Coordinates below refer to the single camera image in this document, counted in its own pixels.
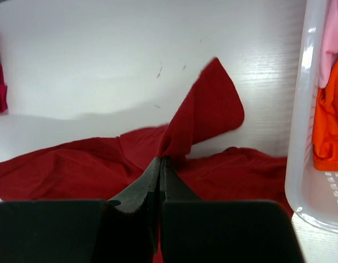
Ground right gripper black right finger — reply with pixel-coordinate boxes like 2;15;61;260
160;157;304;262

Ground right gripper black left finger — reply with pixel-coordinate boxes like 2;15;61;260
0;157;161;262

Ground dark red t shirt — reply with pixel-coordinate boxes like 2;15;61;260
0;56;295;263

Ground white plastic laundry basket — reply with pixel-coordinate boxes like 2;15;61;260
285;1;338;233

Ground orange t shirt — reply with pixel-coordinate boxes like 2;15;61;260
312;60;338;171

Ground pink t shirt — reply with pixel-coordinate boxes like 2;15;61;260
318;1;338;88

